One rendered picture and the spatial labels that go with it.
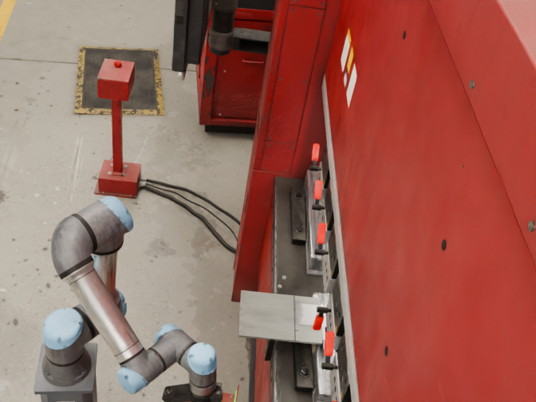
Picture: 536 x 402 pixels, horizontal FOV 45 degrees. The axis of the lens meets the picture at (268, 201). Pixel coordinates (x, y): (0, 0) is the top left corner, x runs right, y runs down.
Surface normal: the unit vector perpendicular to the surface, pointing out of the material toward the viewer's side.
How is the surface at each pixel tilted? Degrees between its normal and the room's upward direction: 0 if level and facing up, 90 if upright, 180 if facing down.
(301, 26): 90
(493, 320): 90
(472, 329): 90
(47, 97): 0
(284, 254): 0
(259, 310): 0
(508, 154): 90
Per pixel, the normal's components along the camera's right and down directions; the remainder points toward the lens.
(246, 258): -0.01, 0.67
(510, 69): -0.99, -0.11
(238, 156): 0.15, -0.73
